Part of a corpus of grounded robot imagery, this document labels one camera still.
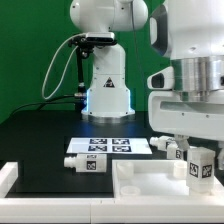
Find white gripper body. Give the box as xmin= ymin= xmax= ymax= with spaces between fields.
xmin=148 ymin=90 xmax=224 ymax=141

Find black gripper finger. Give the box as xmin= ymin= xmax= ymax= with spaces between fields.
xmin=174 ymin=135 xmax=190 ymax=159
xmin=217 ymin=141 xmax=224 ymax=170

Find white square tabletop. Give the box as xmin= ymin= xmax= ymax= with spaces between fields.
xmin=112 ymin=159 xmax=224 ymax=200

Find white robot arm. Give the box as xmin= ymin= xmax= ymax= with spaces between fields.
xmin=70 ymin=0 xmax=224 ymax=170

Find white marker sheet with tags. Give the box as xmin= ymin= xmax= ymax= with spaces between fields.
xmin=67 ymin=138 xmax=152 ymax=154

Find black power cable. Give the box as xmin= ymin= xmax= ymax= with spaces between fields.
xmin=9 ymin=94 xmax=84 ymax=117

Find black camera on stand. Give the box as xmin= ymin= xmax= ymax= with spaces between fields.
xmin=68 ymin=32 xmax=117 ymax=111

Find grey camera cable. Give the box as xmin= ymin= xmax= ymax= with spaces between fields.
xmin=41 ymin=34 xmax=83 ymax=101

